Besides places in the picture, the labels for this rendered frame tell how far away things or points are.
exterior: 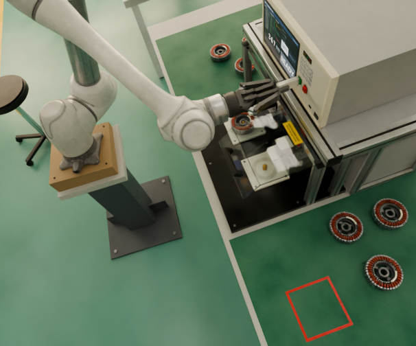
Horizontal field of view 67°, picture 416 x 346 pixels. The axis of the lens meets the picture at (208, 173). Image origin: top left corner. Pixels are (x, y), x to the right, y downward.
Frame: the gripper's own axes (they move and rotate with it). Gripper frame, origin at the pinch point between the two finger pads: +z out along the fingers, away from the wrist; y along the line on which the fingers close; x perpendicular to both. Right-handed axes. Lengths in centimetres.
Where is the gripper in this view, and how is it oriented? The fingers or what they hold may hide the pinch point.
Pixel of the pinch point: (287, 84)
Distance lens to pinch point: 102.4
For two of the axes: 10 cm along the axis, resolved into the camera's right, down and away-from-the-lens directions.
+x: -1.5, -4.8, -8.6
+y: 3.1, 8.1, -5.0
